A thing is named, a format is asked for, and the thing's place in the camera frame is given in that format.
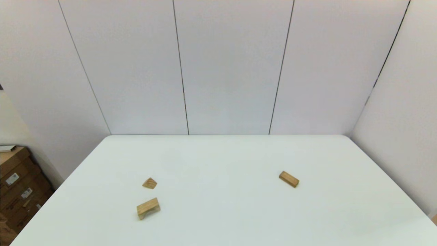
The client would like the arched wooden building block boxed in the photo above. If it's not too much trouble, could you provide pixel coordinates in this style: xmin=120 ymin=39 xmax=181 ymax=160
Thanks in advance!
xmin=137 ymin=197 xmax=161 ymax=220

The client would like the brown cardboard box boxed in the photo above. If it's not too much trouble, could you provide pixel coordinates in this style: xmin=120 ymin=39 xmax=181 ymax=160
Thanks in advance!
xmin=0 ymin=196 xmax=55 ymax=246
xmin=0 ymin=159 xmax=43 ymax=199
xmin=0 ymin=147 xmax=32 ymax=178
xmin=0 ymin=178 xmax=54 ymax=219

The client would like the rectangular wooden building block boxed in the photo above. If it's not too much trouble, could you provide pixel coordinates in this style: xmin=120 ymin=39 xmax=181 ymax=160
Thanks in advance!
xmin=279 ymin=171 xmax=300 ymax=188

